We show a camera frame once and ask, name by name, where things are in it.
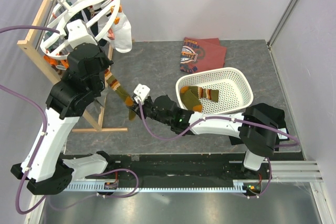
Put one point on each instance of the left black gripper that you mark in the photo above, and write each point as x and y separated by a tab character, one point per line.
107	62

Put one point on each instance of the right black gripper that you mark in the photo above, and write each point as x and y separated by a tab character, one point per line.
136	108

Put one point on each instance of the olive striped sock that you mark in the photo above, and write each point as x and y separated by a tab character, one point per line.
191	97
115	85

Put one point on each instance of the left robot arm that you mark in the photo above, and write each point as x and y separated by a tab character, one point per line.
83	81

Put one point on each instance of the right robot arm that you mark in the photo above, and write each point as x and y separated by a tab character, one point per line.
187	122

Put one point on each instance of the white round sock hanger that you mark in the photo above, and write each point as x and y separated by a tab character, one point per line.
98	15

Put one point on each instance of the pink clothes clip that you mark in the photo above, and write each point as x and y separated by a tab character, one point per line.
111	34

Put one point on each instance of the white sock black stripes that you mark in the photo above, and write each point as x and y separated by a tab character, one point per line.
122	32

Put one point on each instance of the red printed t-shirt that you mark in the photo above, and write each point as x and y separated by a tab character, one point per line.
200	55

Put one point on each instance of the white perforated plastic basket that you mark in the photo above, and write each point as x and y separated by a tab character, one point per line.
235	92

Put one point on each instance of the black folded garment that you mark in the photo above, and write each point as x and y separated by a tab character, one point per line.
279	127

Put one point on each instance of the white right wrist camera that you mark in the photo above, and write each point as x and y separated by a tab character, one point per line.
141	93

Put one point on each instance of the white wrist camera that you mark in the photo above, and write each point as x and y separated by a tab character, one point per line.
141	93
78	34

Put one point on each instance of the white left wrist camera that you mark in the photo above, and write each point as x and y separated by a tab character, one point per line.
78	34

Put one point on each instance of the wooden drying rack frame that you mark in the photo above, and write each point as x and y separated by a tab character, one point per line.
31	47

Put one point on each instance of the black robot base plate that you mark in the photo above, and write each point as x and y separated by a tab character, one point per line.
184	170

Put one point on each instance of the slotted cable duct rail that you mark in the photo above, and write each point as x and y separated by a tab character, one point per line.
100	186

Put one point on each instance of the aluminium frame rail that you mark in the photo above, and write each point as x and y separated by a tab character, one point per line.
280	171

